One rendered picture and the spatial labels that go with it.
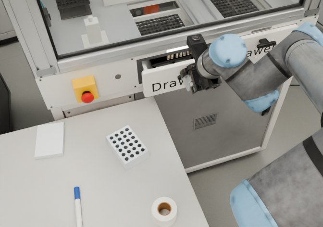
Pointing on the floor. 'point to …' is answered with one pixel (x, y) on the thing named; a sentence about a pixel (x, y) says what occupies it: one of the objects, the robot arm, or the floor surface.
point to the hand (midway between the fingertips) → (190, 74)
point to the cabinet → (200, 121)
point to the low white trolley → (95, 174)
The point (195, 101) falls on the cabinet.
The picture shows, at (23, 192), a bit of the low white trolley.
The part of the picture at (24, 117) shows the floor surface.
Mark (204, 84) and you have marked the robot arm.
